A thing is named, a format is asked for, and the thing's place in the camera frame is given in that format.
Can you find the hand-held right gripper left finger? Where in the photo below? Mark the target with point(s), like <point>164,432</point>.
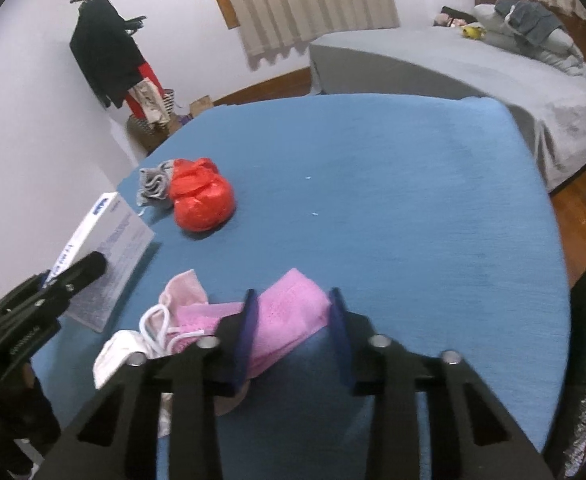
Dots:
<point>245,335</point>

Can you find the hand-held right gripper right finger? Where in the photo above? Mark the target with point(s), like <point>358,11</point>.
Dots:
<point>340,340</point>

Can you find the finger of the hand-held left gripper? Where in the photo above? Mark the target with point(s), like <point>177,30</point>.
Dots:
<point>80,272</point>

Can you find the white box with blue label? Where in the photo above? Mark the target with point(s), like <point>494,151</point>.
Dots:
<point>118,240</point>

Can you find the pink face mask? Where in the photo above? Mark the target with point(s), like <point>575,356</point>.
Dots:
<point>293,305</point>

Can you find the pale pink sock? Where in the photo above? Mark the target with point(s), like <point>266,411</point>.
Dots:
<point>185,287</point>

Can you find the grey sock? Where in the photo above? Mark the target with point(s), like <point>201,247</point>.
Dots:
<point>153,185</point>

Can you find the red plastic bag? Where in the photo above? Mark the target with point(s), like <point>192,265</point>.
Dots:
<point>200,200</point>

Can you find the striped tote bag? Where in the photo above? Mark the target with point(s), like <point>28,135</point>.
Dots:
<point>140,127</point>

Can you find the blue scalloped table cloth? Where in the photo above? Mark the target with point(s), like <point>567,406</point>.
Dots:
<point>373,185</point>

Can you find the red garment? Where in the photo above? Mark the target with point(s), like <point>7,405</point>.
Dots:
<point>133,105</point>

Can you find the small purple bag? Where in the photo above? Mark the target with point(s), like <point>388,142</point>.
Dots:
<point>183,120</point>

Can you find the beige cloth bag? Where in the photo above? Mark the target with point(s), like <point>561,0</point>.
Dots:
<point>148,97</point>

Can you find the brown paper bag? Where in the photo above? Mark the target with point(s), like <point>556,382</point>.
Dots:
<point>200,106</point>

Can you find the black coat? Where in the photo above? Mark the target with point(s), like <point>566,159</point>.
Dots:
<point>103,50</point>

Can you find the bed with grey sheet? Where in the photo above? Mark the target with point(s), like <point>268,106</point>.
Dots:
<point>473,70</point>

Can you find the yellow plush toy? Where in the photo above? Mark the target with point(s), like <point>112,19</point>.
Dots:
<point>473,32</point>

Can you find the pink doll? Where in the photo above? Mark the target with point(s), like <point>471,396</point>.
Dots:
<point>448,21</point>

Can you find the wide beige curtain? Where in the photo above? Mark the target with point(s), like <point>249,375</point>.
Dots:
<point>313,0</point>

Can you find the black pillow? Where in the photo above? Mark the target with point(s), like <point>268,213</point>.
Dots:
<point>455,10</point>

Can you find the grey folded quilt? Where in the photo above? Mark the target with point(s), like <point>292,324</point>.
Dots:
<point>488,15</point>

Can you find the dark grey garment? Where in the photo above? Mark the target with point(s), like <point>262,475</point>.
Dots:
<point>533,17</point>

